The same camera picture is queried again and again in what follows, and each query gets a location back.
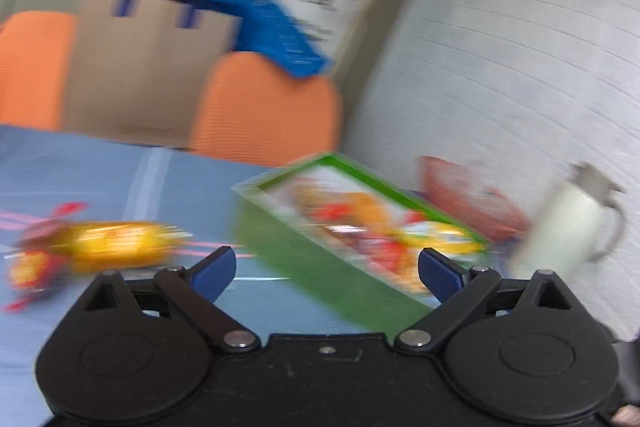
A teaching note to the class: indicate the red dates snack packet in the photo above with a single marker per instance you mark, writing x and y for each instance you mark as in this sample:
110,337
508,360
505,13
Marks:
42,261

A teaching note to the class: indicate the green open cardboard box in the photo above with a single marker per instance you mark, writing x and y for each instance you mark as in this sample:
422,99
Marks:
270,226

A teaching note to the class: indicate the brown paper bag blue handles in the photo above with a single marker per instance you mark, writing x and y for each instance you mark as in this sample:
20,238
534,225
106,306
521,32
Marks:
138,67

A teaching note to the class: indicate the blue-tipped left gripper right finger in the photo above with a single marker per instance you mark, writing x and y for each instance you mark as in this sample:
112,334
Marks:
463,295

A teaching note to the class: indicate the orange snack packet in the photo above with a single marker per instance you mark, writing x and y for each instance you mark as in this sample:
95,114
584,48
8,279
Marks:
332,207

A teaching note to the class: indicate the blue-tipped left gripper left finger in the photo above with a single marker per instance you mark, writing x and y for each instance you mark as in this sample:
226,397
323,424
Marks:
193,293

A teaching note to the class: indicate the orange chair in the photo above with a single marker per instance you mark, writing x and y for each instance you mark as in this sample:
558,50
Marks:
254,112
35,48

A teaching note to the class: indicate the left orange chair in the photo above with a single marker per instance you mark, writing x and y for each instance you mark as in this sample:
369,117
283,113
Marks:
35,48

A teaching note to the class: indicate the yellow snack bag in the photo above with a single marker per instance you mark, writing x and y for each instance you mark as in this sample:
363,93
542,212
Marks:
449,240

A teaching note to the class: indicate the blue plastic bag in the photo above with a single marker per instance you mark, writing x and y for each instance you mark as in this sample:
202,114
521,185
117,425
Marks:
264,28

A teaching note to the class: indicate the yellow corn packet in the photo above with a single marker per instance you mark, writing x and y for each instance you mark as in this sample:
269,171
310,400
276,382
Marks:
98,246

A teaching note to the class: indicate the cream thermos jug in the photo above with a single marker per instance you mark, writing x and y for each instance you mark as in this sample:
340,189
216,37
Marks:
580,223

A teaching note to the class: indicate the red chips bag with mouth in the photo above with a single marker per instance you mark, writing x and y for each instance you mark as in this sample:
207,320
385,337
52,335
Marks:
381,251

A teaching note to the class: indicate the right orange chair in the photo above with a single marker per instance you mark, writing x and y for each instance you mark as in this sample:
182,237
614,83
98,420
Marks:
254,112

